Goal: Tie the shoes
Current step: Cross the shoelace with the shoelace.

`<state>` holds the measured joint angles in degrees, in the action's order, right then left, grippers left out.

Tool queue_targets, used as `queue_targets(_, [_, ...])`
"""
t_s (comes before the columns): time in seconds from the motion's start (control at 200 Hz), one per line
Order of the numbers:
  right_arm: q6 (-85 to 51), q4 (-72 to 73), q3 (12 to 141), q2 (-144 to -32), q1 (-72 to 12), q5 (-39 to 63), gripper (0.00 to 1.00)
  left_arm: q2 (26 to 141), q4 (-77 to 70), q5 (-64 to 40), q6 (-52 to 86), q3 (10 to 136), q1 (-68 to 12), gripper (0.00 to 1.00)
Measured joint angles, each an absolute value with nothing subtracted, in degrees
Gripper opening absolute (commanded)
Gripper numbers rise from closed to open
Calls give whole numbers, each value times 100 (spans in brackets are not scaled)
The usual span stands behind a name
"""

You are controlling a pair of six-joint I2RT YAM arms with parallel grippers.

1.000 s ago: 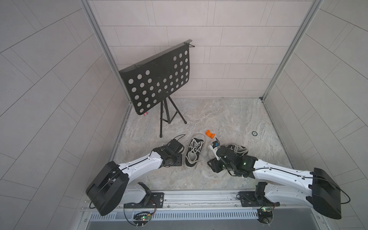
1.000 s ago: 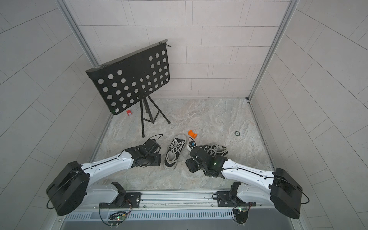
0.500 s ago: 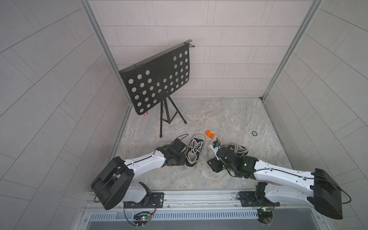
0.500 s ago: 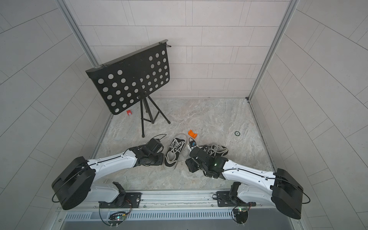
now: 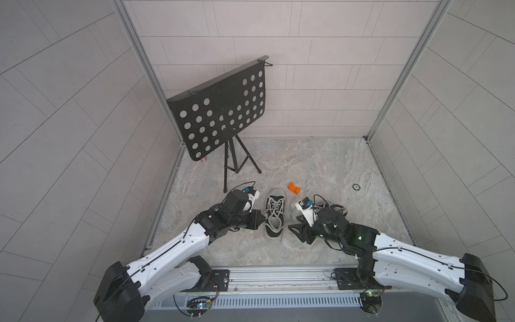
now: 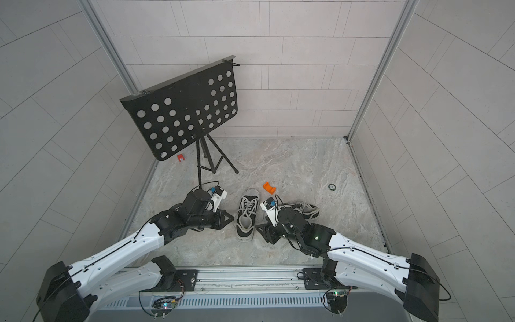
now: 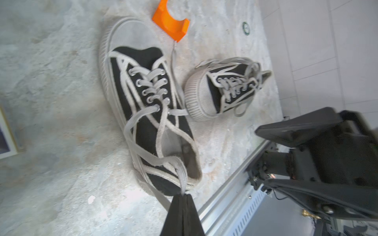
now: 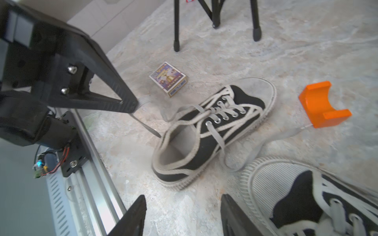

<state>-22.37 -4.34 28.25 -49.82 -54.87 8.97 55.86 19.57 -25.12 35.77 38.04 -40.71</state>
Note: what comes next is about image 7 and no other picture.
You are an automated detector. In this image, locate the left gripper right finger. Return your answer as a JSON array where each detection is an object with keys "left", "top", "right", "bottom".
[{"left": 185, "top": 194, "right": 205, "bottom": 236}]

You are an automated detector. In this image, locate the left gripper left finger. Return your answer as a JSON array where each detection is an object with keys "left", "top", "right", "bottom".
[{"left": 160, "top": 194, "right": 185, "bottom": 236}]

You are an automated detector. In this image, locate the black canvas sneaker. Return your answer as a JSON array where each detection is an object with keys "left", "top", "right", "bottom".
[
  {"left": 184, "top": 57, "right": 272, "bottom": 122},
  {"left": 98, "top": 17, "right": 202, "bottom": 208}
]

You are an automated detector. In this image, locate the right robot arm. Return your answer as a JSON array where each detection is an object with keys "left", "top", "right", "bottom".
[{"left": 247, "top": 107, "right": 378, "bottom": 236}]

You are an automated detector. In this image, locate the purple card box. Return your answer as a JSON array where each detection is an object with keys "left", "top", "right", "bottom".
[{"left": 1, "top": 107, "right": 19, "bottom": 159}]

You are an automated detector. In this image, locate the orange plastic clip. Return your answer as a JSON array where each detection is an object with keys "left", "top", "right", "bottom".
[{"left": 152, "top": 0, "right": 190, "bottom": 42}]

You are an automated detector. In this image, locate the aluminium rail frame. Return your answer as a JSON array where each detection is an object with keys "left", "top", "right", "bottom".
[{"left": 198, "top": 141, "right": 278, "bottom": 236}]

